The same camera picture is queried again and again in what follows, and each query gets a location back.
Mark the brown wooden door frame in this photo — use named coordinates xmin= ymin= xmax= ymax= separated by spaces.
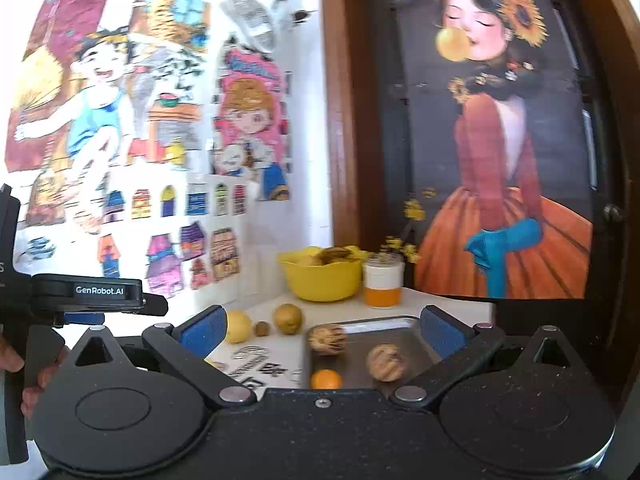
xmin=320 ymin=0 xmax=640 ymax=411

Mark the dark door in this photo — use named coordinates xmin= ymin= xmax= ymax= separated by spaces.
xmin=380 ymin=0 xmax=626 ymax=396

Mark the white printed table cover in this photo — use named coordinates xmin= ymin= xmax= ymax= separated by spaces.
xmin=204 ymin=285 xmax=497 ymax=392

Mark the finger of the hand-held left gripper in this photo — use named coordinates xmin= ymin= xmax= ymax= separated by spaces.
xmin=141 ymin=293 xmax=169 ymax=317
xmin=63 ymin=312 xmax=107 ymax=327

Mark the orange dress figure wall poster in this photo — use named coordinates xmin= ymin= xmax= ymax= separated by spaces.
xmin=385 ymin=0 xmax=596 ymax=301

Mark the yellow-green pear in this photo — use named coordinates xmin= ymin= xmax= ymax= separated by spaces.
xmin=272 ymin=303 xmax=304 ymax=335

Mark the white and orange cup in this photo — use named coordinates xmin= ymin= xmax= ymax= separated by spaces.
xmin=362 ymin=254 xmax=404 ymax=308

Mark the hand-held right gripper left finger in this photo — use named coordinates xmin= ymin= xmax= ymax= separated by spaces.
xmin=60 ymin=304 xmax=258 ymax=409

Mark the white plastic basket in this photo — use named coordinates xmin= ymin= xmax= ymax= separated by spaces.
xmin=220 ymin=0 xmax=306 ymax=53

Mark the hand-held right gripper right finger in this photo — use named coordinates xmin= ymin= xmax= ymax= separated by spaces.
xmin=390 ymin=305 xmax=583 ymax=409

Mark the colourful houses drawing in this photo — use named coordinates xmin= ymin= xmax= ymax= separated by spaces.
xmin=95 ymin=175 xmax=261 ymax=297

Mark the yellow lemon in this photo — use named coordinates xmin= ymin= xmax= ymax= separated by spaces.
xmin=223 ymin=310 xmax=254 ymax=345

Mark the yellow flower sprig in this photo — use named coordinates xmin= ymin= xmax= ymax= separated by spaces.
xmin=380 ymin=187 xmax=438 ymax=266

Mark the person's left hand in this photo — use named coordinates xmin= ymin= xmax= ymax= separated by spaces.
xmin=0 ymin=332 xmax=71 ymax=418

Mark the boy with fan drawing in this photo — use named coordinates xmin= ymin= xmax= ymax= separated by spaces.
xmin=5 ymin=0 xmax=213 ymax=233

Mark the striped pepino melon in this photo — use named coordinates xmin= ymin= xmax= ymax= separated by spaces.
xmin=365 ymin=343 xmax=408 ymax=383
xmin=306 ymin=324 xmax=347 ymax=357

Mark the metal tray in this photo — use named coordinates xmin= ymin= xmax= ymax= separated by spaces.
xmin=300 ymin=316 xmax=446 ymax=391

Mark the pink cartoon child drawing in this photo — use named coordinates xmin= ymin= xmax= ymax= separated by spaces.
xmin=210 ymin=45 xmax=294 ymax=202

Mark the yellow plastic bowl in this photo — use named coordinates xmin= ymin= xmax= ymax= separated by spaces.
xmin=277 ymin=249 xmax=368 ymax=303

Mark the small orange tangerine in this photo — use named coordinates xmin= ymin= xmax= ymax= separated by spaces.
xmin=310 ymin=369 xmax=344 ymax=391

